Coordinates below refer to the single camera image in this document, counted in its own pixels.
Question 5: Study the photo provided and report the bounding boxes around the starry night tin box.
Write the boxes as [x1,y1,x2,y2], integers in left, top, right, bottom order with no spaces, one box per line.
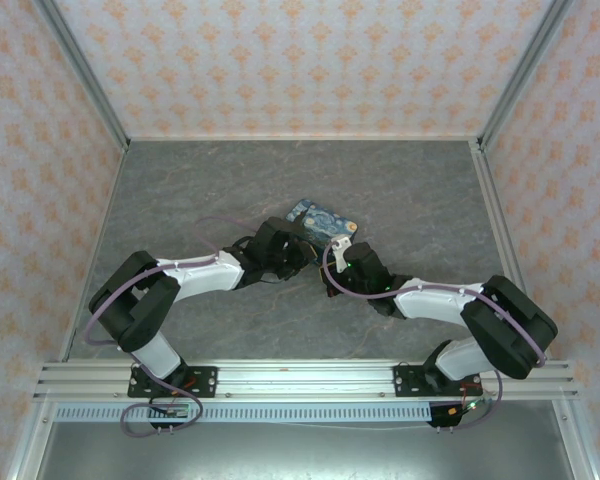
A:
[283,198,360,264]

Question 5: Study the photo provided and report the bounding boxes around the grey metal shelf sheet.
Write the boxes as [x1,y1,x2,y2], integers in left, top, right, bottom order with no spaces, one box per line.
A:
[32,419,579,480]

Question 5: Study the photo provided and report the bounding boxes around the aluminium arm base rail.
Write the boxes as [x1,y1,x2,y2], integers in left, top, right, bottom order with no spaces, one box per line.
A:
[32,360,580,402]

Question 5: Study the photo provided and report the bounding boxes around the aluminium rear frame rail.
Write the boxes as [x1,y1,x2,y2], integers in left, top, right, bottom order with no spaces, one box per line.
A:
[124,132,482,143]

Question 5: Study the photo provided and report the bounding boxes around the white slotted cable duct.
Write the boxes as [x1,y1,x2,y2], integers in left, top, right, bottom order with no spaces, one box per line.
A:
[53,401,434,425]

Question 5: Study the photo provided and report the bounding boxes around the aluminium side frame rail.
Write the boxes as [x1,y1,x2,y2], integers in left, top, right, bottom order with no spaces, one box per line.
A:
[469,139,554,364]
[57,142,131,364]

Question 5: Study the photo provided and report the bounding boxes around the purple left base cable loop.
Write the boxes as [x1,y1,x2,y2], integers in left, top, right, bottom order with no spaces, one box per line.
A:
[121,389,204,435]

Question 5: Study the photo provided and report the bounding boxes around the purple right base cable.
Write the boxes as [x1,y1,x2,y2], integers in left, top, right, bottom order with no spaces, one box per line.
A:
[449,369,505,431]

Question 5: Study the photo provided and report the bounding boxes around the aluminium corner frame post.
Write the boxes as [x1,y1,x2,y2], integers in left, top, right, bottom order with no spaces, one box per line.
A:
[33,0,131,153]
[478,0,576,153]

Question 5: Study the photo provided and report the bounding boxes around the aluminium lower frame post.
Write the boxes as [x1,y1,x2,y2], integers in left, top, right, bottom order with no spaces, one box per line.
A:
[4,399,59,480]
[552,399,599,480]

